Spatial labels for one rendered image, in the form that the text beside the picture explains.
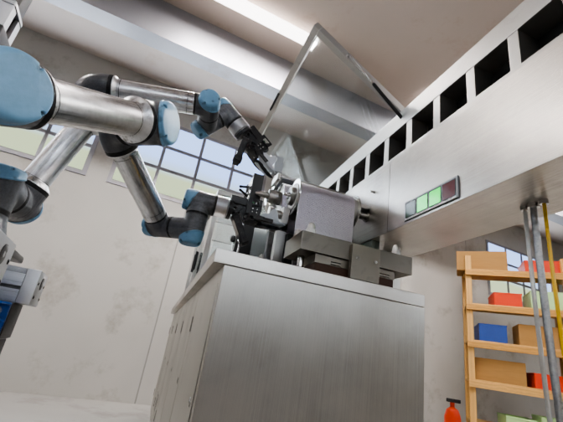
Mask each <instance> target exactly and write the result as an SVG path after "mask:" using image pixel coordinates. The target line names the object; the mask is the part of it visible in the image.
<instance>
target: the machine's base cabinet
mask: <svg viewBox="0 0 563 422"><path fill-rule="evenodd" d="M168 334H169V335H168V341H167V345H166V348H165V352H164V355H163V361H162V365H161V368H160V372H159V375H158V381H157V385H156V388H155V389H154V393H153V399H152V406H151V409H150V422H424V361H425V308H423V307H418V306H412V305H407V304H404V303H399V302H396V301H388V300H385V299H380V298H377V297H372V296H366V295H361V294H358V293H353V292H350V291H342V290H339V289H334V288H331V287H326V286H320V285H315V284H312V283H307V282H304V281H299V280H293V279H288V278H285V277H280V276H276V275H269V274H266V273H261V272H257V271H253V270H247V269H242V268H239V267H234V266H230V265H224V266H223V267H222V268H221V269H220V270H219V271H218V272H217V273H216V274H215V275H213V276H212V277H211V278H210V279H209V280H208V281H207V282H206V283H205V284H204V285H203V286H202V287H201V288H200V289H199V290H198V291H197V292H196V293H195V294H194V295H193V296H192V297H191V298H190V299H189V300H188V301H187V302H186V303H185V304H184V305H183V306H182V307H181V308H180V309H179V310H178V311H177V312H176V313H175V314H174V315H173V321H172V325H171V327H170V329H169V333H168Z"/></svg>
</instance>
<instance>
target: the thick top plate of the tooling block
mask: <svg viewBox="0 0 563 422"><path fill-rule="evenodd" d="M351 244H355V243H352V242H348V241H345V240H341V239H335V238H332V237H328V236H326V235H322V234H316V233H313V232H309V231H306V230H302V231H301V232H300V233H298V234H296V235H295V236H293V237H292V238H291V239H289V240H288V241H287V242H286V248H285V254H284V258H285V259H289V260H295V261H297V257H298V256H299V255H304V256H305V257H304V259H305V258H307V257H308V256H310V255H313V254H315V253H317V254H320V255H327V256H331V257H334V258H338V259H341V260H347V261H349V250H350V245H351ZM359 245H361V244H359ZM362 246H365V245H362ZM365 247H369V246H365ZM369 248H371V247H369ZM371 249H374V248H371ZM375 250H378V249H375ZM380 269H383V270H389V271H394V272H395V279H398V278H401V277H406V276H409V275H412V258H411V257H408V256H404V255H398V254H395V253H391V252H388V251H384V250H380Z"/></svg>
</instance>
